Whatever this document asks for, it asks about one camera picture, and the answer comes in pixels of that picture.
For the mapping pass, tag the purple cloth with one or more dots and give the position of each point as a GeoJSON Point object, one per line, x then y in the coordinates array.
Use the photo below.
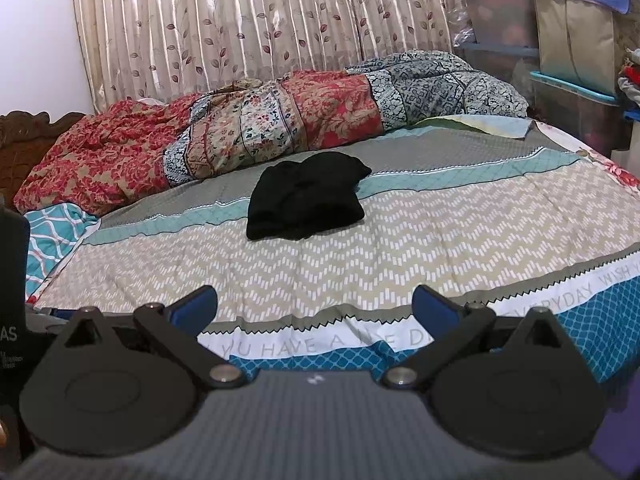
{"type": "Point", "coordinates": [620, 430]}

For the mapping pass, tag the teal lattice pattern pillow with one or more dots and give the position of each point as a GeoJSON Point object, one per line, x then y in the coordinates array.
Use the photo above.
{"type": "Point", "coordinates": [52, 245]}

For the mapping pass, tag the leaf print beige curtain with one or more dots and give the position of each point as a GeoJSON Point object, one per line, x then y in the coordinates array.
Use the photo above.
{"type": "Point", "coordinates": [250, 25]}

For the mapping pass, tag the beige fabric storage bag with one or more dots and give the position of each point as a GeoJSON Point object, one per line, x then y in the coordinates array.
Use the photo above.
{"type": "Point", "coordinates": [575, 35]}

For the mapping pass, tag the pile of colourful clothes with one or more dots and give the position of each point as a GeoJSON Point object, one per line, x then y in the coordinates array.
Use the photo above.
{"type": "Point", "coordinates": [631, 80]}

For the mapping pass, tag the zigzag patterned bed sheet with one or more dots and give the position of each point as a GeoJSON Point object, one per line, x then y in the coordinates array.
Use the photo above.
{"type": "Point", "coordinates": [350, 265]}

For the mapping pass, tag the carved wooden headboard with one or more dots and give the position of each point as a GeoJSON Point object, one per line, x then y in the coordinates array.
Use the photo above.
{"type": "Point", "coordinates": [30, 140]}

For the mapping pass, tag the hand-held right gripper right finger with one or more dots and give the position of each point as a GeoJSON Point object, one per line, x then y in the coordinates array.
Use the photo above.
{"type": "Point", "coordinates": [436, 312]}

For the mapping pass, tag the red floral patchwork quilt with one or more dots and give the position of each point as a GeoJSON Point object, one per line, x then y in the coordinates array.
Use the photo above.
{"type": "Point", "coordinates": [250, 125]}

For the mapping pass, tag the translucent bin with grey lid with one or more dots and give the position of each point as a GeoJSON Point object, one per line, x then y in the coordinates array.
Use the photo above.
{"type": "Point", "coordinates": [500, 67]}

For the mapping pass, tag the black pants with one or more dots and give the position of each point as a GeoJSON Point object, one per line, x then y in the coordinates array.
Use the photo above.
{"type": "Point", "coordinates": [305, 197]}

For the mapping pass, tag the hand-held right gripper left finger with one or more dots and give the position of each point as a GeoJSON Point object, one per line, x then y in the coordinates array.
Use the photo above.
{"type": "Point", "coordinates": [192, 312]}

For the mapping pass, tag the clear bin with teal lid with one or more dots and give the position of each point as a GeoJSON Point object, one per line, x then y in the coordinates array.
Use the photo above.
{"type": "Point", "coordinates": [575, 110]}

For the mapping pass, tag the translucent bin with green lid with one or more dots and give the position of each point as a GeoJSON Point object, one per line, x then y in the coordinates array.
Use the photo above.
{"type": "Point", "coordinates": [500, 15]}

